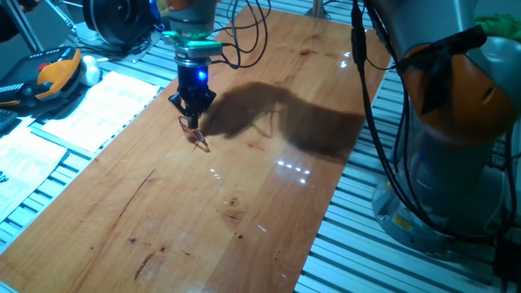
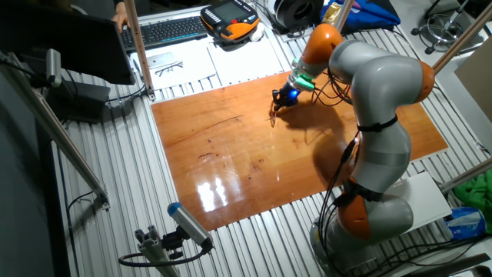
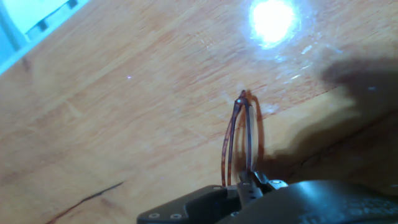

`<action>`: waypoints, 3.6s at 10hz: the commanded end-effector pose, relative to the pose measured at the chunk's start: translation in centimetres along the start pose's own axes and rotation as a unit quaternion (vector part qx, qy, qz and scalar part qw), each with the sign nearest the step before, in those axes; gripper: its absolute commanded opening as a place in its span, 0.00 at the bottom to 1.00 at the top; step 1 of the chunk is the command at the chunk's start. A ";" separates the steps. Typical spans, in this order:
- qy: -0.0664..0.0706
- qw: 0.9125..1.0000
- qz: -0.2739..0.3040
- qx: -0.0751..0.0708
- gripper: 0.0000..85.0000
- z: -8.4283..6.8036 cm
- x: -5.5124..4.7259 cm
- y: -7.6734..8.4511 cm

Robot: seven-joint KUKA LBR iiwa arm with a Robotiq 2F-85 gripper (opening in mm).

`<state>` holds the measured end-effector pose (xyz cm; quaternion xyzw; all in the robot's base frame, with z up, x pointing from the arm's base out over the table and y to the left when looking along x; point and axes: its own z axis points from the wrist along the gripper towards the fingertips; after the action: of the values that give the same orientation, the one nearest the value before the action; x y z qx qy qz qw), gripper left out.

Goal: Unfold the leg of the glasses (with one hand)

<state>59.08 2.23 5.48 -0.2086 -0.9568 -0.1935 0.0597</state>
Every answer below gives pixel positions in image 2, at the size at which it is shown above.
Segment grey camera with blue end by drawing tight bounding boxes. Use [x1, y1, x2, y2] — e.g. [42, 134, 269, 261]
[167, 202, 214, 249]

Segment green cloth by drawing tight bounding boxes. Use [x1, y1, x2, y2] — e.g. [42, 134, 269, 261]
[453, 172, 492, 234]

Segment white computer mouse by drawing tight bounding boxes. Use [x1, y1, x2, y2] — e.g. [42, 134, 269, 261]
[249, 22, 266, 42]

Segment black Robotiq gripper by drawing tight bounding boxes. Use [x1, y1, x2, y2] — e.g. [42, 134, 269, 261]
[271, 82, 303, 115]

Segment white flat plate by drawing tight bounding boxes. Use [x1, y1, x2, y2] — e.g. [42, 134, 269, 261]
[386, 171, 453, 235]

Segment black monitor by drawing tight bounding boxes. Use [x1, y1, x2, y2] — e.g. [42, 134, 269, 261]
[0, 0, 136, 85]

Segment blue tissue pack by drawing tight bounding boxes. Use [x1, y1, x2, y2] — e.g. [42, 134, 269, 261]
[444, 206, 487, 240]

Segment orange-brown wooden board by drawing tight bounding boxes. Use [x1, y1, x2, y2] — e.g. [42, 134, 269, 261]
[151, 70, 450, 232]

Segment metal stool base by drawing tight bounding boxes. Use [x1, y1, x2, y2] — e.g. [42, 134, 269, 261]
[410, 0, 485, 55]

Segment gold wrapped packet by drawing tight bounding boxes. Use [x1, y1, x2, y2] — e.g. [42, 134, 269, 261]
[321, 2, 342, 25]

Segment person's hand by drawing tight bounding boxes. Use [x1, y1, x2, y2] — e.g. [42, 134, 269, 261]
[110, 2, 130, 32]

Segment slim aluminium frame post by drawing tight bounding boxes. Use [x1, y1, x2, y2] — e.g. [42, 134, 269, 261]
[333, 0, 355, 32]

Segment white paper sheet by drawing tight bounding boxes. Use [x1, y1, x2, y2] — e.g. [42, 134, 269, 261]
[207, 36, 285, 86]
[130, 40, 218, 92]

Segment black framed glasses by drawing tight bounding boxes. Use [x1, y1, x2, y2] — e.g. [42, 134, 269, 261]
[155, 60, 185, 78]

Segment orange black teach pendant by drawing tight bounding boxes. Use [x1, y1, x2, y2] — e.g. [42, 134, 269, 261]
[199, 0, 261, 42]

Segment blue cloth bag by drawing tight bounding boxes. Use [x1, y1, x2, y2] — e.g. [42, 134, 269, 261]
[318, 0, 401, 35]

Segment silver smartphone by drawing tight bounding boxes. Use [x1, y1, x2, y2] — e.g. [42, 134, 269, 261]
[146, 52, 177, 69]

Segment long aluminium frame beam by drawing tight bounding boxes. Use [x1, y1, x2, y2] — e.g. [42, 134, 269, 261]
[0, 52, 111, 211]

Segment cardboard sheet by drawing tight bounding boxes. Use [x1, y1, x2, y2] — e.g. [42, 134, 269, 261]
[454, 36, 492, 124]

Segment short aluminium profile stand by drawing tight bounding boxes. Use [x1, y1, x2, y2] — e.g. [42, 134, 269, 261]
[134, 225, 181, 277]

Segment low aluminium frame beam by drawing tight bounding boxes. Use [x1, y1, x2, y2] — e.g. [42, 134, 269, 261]
[439, 157, 492, 193]

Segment upright aluminium frame post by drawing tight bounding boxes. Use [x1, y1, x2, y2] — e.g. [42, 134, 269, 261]
[123, 0, 156, 102]

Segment grey camera on frame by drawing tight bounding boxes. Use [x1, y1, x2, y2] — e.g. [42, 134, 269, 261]
[45, 48, 63, 88]

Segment slanted aluminium frame post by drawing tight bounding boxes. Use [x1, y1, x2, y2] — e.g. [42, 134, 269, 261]
[432, 2, 492, 74]

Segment black box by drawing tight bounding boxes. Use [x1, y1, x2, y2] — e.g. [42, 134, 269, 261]
[45, 78, 111, 124]

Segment black keyboard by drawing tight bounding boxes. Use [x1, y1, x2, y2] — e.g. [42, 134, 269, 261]
[120, 15, 208, 53]

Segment black camera cable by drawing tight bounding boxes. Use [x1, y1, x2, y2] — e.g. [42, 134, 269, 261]
[118, 245, 211, 268]

